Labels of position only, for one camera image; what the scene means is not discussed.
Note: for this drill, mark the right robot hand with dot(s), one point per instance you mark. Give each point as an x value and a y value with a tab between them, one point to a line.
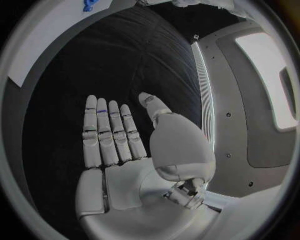
126	187

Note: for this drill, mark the white task board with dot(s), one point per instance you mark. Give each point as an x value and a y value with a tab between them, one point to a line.
54	37

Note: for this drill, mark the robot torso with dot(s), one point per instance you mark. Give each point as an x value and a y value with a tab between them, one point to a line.
234	131

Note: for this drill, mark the blue gear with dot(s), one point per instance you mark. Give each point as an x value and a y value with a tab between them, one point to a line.
89	4

